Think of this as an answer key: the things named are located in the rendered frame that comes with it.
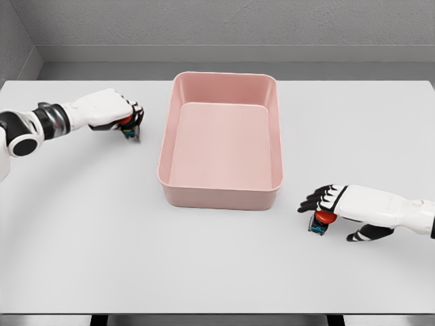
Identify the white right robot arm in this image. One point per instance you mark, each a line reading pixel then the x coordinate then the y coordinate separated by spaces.
pixel 413 214

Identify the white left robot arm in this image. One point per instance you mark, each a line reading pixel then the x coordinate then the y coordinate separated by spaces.
pixel 44 122

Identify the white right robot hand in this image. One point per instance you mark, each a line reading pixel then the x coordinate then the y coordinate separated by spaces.
pixel 363 200

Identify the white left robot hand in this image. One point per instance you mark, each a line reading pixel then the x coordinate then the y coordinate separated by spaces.
pixel 105 105

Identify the pink rectangular plastic basket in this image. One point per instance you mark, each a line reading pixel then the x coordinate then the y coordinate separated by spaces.
pixel 221 142

